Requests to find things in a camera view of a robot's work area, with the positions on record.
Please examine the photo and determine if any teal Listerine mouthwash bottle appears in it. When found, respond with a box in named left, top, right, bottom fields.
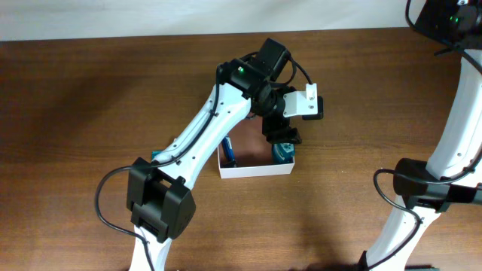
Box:
left=272, top=143, right=295, bottom=164

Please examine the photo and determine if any green Colgate toothpaste tube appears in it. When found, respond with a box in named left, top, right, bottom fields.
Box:
left=151, top=151, right=161, bottom=160

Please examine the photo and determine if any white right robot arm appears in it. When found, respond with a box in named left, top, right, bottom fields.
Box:
left=356, top=1, right=481, bottom=270

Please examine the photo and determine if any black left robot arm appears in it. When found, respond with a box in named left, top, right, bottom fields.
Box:
left=127, top=38, right=319, bottom=270

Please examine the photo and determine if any white square cardboard box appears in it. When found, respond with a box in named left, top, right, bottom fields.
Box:
left=217, top=117, right=295, bottom=179

